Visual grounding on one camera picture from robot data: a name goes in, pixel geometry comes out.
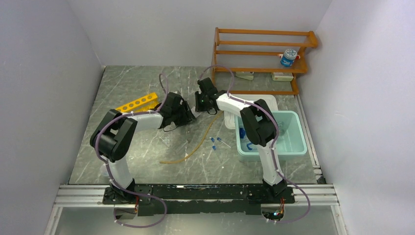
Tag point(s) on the pale green soap dish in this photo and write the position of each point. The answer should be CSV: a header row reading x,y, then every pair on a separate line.
x,y
245,75

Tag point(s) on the white plastic zip bag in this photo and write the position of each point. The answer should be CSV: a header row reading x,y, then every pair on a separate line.
x,y
194,112

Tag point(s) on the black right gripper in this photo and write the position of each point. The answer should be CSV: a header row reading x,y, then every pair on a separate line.
x,y
198,108

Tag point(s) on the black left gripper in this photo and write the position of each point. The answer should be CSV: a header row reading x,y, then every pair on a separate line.
x,y
188,115

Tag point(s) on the light teal plastic bin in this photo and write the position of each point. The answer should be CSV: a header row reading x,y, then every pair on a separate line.
x,y
290,145

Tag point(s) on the white plastic bin lid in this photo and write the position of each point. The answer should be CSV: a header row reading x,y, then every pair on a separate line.
x,y
229,118

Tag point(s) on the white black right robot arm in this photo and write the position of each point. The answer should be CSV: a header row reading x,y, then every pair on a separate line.
x,y
260,126

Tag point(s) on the clear plastic well plate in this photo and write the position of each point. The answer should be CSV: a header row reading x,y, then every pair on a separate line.
x,y
176,140

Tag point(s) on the yellow test tube rack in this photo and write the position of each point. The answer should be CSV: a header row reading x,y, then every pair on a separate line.
x,y
142,104

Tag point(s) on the aluminium extrusion frame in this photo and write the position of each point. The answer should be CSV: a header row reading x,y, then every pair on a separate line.
x,y
75,196

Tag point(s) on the clear glass beaker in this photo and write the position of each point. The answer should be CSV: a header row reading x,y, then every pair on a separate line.
x,y
103,171

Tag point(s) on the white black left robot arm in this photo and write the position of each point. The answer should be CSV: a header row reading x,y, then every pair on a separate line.
x,y
112,138

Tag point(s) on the metal crucible tongs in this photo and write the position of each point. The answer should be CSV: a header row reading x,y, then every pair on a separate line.
x,y
281,127

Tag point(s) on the blue safety glasses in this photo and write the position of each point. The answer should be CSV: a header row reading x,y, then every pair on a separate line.
x,y
251,147

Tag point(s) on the blue white labelled jar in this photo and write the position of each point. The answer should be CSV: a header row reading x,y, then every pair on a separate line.
x,y
288,57

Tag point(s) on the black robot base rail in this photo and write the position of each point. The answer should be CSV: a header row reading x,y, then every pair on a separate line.
x,y
195,199

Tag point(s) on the blue base graduated cylinder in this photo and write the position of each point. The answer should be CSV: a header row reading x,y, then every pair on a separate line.
x,y
242,132

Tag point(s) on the tan rubber tubing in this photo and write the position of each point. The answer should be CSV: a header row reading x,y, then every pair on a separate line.
x,y
199,144

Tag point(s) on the orange wooden shelf rack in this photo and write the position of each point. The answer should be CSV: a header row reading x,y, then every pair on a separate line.
x,y
259,51

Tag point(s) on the small white box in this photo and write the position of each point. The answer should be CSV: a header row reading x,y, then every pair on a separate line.
x,y
283,76

